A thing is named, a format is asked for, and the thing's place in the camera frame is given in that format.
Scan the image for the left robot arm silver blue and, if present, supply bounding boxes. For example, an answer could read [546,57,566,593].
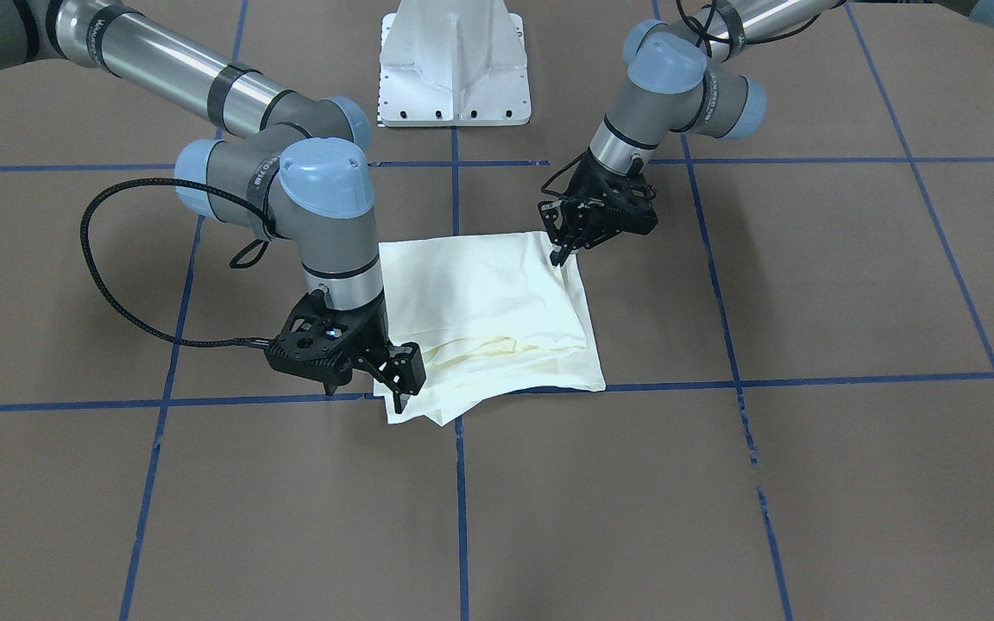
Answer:
[537,1,848,267]

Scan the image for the white central pillar mount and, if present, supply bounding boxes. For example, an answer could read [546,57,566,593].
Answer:
[376,1,532,129]

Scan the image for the black cable on table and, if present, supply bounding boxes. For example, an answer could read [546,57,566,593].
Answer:
[79,178,291,349]

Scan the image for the cream long-sleeve cat shirt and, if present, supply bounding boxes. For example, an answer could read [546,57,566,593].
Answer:
[374,231,605,425]

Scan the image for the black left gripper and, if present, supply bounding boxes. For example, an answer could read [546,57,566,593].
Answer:
[538,152,658,267]

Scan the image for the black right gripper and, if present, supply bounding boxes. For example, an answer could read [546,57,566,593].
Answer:
[266,291,426,417]

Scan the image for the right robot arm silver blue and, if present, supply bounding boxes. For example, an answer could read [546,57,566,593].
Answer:
[0,60,314,414]

